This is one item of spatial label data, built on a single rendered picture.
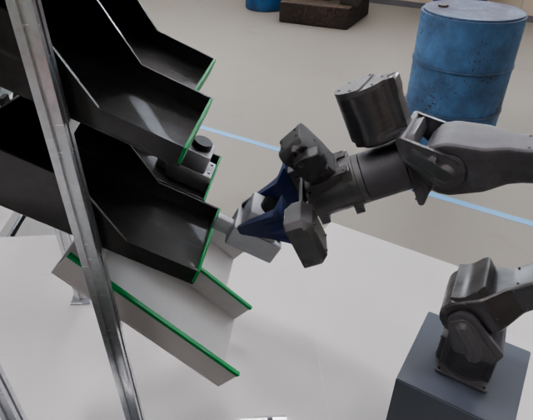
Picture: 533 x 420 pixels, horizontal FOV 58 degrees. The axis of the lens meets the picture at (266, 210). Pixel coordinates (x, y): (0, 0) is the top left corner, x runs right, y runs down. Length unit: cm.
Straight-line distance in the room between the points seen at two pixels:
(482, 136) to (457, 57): 271
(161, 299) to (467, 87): 278
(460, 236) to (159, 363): 211
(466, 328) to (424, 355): 12
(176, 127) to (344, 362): 56
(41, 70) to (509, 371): 64
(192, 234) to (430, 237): 218
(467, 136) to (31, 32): 40
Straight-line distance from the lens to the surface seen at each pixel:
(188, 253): 62
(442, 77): 328
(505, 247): 280
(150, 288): 72
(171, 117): 56
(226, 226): 59
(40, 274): 119
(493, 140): 52
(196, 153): 70
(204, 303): 78
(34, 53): 47
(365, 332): 98
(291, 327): 97
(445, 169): 49
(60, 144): 50
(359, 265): 112
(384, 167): 53
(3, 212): 144
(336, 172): 53
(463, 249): 270
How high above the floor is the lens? 159
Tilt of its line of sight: 35 degrees down
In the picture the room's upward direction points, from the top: straight up
